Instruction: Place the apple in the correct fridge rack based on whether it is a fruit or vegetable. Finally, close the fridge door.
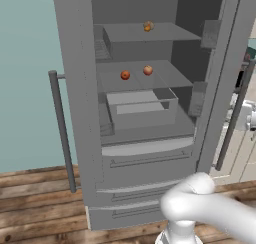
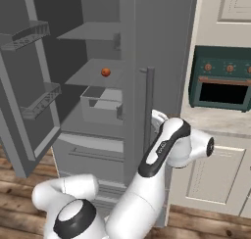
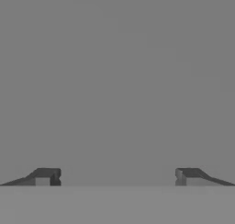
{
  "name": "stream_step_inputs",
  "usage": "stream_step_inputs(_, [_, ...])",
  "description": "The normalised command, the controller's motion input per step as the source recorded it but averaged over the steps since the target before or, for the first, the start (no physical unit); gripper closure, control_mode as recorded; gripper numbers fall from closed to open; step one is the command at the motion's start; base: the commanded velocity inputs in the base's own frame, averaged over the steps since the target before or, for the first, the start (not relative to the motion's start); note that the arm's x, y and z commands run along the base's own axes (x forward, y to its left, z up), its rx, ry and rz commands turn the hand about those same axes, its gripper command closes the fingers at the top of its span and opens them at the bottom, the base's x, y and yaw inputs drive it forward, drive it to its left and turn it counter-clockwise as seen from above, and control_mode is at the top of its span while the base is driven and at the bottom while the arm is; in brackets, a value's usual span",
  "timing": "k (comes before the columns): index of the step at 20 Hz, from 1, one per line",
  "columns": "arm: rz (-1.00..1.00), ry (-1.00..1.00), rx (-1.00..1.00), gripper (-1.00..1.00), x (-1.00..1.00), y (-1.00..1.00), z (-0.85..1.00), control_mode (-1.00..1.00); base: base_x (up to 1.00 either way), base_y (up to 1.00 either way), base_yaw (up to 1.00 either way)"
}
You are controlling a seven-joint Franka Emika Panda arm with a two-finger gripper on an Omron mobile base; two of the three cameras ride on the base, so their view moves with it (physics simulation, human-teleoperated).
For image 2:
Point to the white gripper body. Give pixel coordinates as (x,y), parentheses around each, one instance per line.
(158,117)

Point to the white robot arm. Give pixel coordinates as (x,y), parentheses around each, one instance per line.
(140,197)

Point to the grey fridge crisper drawer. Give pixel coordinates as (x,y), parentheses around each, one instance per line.
(101,110)

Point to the orange-red apple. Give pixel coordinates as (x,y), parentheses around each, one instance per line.
(105,72)

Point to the grey closed fridge door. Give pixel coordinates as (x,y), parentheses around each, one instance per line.
(163,37)

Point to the wide grey fridge shelf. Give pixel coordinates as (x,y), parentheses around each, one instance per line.
(88,74)

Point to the cream base cupboard door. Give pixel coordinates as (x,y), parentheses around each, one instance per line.
(215,181)

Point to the thin grey fridge shelf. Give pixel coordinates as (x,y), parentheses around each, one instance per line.
(91,31)

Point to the large grey door rack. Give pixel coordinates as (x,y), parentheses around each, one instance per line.
(42,101)

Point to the grey fridge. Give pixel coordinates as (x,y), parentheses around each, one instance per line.
(98,11)

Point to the grey open fridge door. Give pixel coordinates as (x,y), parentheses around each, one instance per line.
(19,86)

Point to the small grey door rack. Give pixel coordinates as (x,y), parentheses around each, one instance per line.
(29,34)

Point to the green toaster oven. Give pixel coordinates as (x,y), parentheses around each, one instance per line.
(222,76)

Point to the grey freezer drawer front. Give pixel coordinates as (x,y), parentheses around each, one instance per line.
(88,164)

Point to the cream wall cupboard door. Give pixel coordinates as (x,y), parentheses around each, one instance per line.
(237,4)

